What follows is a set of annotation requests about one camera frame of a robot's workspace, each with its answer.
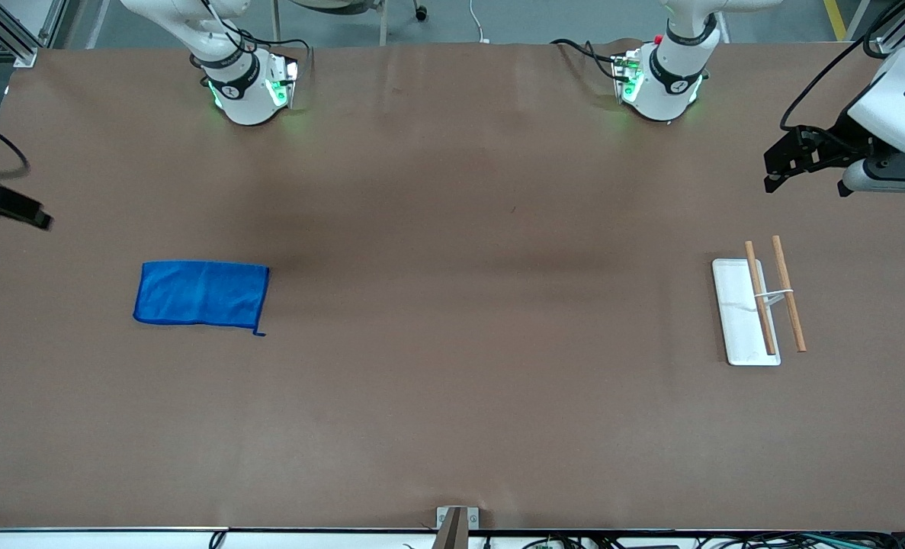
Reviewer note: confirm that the white towel rack base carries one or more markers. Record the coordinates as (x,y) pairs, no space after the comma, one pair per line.
(738,320)

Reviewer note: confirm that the blue microfibre towel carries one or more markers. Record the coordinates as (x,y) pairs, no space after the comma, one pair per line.
(200,293)

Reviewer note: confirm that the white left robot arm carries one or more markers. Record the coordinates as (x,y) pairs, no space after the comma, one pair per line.
(665,91)

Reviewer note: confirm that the aluminium frame profile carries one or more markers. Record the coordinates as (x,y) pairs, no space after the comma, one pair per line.
(902,23)
(10,34)

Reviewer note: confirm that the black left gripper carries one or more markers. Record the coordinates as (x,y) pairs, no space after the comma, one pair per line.
(838,144)

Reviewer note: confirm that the chair base with caster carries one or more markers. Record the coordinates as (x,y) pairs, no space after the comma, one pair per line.
(380,19)

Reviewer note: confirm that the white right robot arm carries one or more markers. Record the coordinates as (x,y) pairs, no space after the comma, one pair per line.
(242,99)

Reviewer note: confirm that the brown camera mount bar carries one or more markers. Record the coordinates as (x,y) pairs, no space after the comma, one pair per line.
(452,530)

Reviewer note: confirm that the grey metal mounting plate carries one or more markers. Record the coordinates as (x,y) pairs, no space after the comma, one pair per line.
(473,518)

